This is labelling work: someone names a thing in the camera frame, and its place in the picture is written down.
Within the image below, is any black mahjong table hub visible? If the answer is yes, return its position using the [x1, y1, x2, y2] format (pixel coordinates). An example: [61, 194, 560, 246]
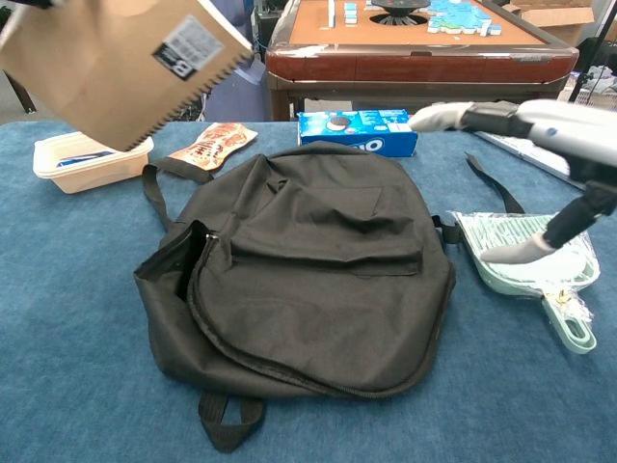
[369, 0, 431, 25]

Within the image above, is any black tripod stand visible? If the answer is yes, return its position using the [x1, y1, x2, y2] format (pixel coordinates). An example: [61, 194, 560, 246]
[568, 0, 617, 103]

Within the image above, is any orange snack pouch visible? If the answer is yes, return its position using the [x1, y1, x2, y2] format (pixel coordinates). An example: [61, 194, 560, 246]
[168, 122, 259, 173]

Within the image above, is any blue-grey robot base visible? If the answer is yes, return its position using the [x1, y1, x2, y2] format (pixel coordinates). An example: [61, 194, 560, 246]
[204, 0, 271, 123]

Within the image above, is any blue felt table cover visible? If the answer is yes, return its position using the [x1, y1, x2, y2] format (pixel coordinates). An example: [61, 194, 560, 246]
[0, 120, 617, 463]

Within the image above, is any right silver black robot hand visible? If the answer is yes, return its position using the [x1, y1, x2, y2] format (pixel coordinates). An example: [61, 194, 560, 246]
[409, 98, 617, 264]

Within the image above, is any blue mahjong tile pile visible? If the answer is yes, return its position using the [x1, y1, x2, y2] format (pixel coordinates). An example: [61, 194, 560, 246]
[426, 0, 503, 38]

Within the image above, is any black fabric backpack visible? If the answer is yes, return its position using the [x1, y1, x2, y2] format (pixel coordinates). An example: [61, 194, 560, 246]
[133, 141, 526, 454]

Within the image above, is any cream plastic food container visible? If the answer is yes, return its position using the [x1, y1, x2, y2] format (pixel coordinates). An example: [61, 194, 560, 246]
[32, 130, 155, 195]

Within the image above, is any brown cardboard box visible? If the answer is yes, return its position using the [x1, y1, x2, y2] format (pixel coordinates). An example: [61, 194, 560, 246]
[500, 0, 597, 47]

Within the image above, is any blue Oreo cookie box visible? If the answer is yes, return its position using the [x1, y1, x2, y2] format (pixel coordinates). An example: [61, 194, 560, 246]
[296, 109, 419, 159]

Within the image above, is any brown spiral notebook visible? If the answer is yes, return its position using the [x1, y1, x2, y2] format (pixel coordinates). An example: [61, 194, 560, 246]
[0, 0, 255, 153]

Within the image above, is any brown mahjong table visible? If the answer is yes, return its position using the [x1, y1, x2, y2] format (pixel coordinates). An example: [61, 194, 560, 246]
[264, 0, 579, 122]

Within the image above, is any mint green wrapped dustpan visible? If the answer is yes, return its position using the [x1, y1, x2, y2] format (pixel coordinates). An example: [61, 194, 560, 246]
[451, 210, 603, 356]

